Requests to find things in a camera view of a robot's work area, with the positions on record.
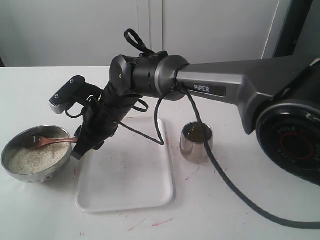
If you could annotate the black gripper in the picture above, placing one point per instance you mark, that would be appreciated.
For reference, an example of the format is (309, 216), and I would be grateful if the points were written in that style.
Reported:
(101, 119)

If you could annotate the brown wooden spoon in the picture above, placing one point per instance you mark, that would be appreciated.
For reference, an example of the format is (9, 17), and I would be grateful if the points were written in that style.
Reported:
(37, 141)

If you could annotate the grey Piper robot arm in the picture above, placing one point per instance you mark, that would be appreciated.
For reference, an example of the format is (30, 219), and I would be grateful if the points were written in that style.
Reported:
(277, 98)

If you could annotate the white granular powder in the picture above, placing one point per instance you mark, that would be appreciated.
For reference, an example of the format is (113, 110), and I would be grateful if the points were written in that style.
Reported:
(30, 161)

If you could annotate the wide steel rice bowl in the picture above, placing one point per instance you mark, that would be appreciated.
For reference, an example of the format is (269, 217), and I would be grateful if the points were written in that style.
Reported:
(48, 131)

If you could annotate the shiny metal cup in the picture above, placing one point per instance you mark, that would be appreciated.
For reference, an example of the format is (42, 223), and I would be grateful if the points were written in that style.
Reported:
(192, 144)

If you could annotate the white plastic tray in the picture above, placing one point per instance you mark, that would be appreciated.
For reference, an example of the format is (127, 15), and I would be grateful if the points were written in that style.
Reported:
(128, 172)

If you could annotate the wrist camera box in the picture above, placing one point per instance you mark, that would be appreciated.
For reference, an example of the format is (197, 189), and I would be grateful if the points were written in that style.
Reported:
(76, 90)

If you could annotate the dark door frame post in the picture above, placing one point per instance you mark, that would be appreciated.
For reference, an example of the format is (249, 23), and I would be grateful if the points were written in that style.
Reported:
(300, 32)

